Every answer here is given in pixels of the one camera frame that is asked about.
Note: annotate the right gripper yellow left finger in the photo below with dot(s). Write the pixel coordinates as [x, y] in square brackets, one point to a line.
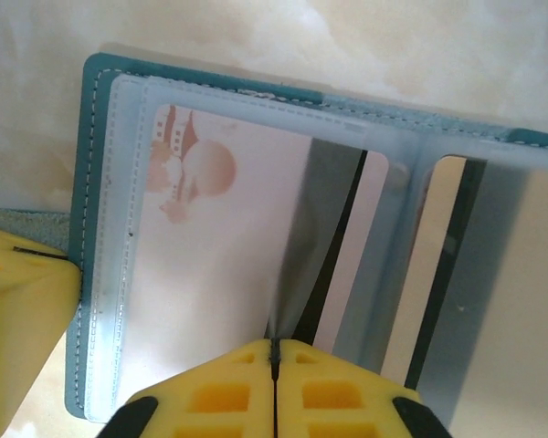
[219, 392]

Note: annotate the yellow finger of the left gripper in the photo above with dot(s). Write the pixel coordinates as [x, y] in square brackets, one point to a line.
[9, 237]
[23, 319]

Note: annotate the white card pink print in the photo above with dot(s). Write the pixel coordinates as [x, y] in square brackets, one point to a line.
[219, 251]

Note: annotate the teal leather card holder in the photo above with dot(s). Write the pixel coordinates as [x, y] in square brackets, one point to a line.
[87, 182]

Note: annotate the gold credit card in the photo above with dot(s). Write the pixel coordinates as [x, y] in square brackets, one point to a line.
[507, 274]

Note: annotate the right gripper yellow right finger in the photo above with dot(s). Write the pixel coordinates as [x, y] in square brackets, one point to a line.
[338, 392]

